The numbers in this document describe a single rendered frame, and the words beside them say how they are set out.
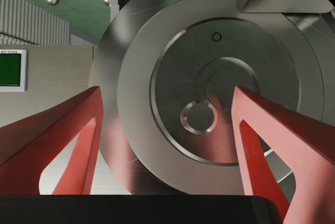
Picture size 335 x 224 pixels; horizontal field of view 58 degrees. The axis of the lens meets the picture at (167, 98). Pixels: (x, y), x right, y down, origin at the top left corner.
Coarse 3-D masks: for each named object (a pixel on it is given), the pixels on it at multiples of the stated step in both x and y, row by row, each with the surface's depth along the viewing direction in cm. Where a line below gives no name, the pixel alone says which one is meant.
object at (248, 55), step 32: (192, 32) 15; (224, 32) 15; (256, 32) 15; (160, 64) 15; (192, 64) 15; (224, 64) 15; (256, 64) 15; (288, 64) 15; (160, 96) 15; (192, 96) 15; (224, 96) 15; (288, 96) 15; (224, 128) 15; (224, 160) 15
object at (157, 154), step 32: (192, 0) 17; (224, 0) 17; (160, 32) 17; (288, 32) 17; (128, 64) 17; (128, 96) 17; (320, 96) 17; (128, 128) 16; (160, 160) 16; (192, 160) 16; (192, 192) 16; (224, 192) 16
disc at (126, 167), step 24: (144, 0) 17; (168, 0) 17; (120, 24) 17; (312, 24) 17; (120, 48) 17; (312, 48) 17; (96, 72) 17; (120, 144) 17; (120, 168) 17; (144, 168) 17; (144, 192) 16; (168, 192) 16; (288, 192) 16
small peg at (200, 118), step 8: (192, 104) 12; (200, 104) 12; (208, 104) 12; (184, 112) 12; (192, 112) 12; (200, 112) 12; (208, 112) 12; (216, 112) 12; (184, 120) 12; (192, 120) 12; (200, 120) 12; (208, 120) 12; (216, 120) 12; (192, 128) 12; (200, 128) 12; (208, 128) 12
